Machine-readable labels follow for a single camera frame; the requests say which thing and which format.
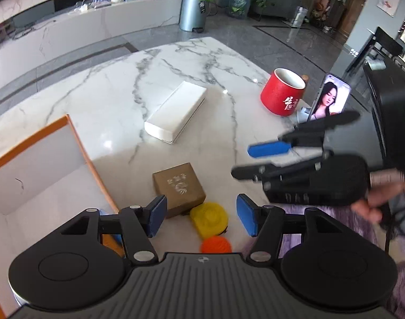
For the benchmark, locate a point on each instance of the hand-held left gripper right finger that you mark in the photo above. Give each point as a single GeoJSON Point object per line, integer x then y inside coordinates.
{"type": "Point", "coordinates": [247, 214]}

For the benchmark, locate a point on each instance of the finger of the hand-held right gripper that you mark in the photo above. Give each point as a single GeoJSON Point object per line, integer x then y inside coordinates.
{"type": "Point", "coordinates": [252, 172]}
{"type": "Point", "coordinates": [269, 149]}

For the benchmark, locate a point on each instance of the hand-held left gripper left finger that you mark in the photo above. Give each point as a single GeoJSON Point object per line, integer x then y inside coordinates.
{"type": "Point", "coordinates": [157, 214]}

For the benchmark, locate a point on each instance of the orange storage box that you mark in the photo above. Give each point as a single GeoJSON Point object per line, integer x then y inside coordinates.
{"type": "Point", "coordinates": [39, 179]}

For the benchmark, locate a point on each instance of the person's right hand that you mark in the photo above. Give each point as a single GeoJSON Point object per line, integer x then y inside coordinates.
{"type": "Point", "coordinates": [372, 206]}

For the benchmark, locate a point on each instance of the small brown cardboard box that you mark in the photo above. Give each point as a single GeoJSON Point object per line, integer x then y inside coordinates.
{"type": "Point", "coordinates": [179, 189]}

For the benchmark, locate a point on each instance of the yellow round plastic case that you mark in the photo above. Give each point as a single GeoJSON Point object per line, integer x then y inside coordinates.
{"type": "Point", "coordinates": [209, 219]}

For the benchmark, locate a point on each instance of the orange round plastic case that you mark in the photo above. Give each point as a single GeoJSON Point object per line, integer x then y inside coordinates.
{"type": "Point", "coordinates": [215, 245]}

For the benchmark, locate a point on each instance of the grey phone stand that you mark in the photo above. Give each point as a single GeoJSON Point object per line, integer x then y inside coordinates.
{"type": "Point", "coordinates": [302, 114]}

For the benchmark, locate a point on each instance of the red cup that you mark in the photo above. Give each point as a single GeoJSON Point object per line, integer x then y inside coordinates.
{"type": "Point", "coordinates": [278, 93]}

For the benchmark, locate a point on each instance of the smartphone with lit screen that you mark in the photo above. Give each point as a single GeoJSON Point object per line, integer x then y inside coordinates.
{"type": "Point", "coordinates": [328, 98]}

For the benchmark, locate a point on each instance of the black dining chair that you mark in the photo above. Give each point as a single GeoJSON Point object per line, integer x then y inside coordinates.
{"type": "Point", "coordinates": [385, 45]}

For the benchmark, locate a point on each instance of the small brown object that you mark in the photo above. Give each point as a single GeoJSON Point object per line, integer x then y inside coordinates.
{"type": "Point", "coordinates": [306, 79]}

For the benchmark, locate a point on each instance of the white rectangular box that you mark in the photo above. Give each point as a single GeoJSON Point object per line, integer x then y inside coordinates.
{"type": "Point", "coordinates": [175, 113]}

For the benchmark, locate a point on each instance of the purple fuzzy garment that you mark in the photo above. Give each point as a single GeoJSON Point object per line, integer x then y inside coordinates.
{"type": "Point", "coordinates": [355, 236]}

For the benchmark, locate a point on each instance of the wooden door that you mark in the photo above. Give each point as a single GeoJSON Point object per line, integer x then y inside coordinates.
{"type": "Point", "coordinates": [353, 6]}

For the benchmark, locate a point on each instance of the grey pedal trash bin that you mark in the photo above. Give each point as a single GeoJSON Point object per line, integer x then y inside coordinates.
{"type": "Point", "coordinates": [194, 11]}

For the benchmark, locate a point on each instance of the white marble tv cabinet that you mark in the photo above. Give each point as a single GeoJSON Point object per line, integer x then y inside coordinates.
{"type": "Point", "coordinates": [72, 30]}

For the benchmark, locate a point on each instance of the framed wall picture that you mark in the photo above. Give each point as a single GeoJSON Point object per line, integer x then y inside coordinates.
{"type": "Point", "coordinates": [388, 1]}

